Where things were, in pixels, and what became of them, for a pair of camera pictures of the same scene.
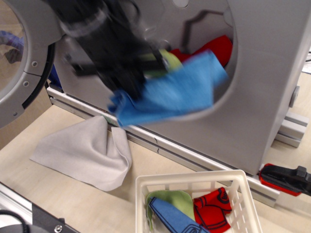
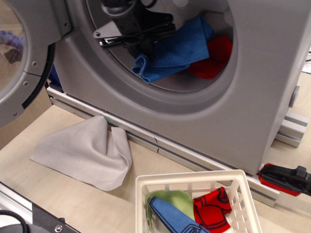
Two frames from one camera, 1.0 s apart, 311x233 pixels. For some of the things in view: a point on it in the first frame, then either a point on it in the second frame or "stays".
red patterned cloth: [211, 210] stays
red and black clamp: [290, 181] stays
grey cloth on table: [90, 152] stays
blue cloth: [189, 87] -> [188, 43]
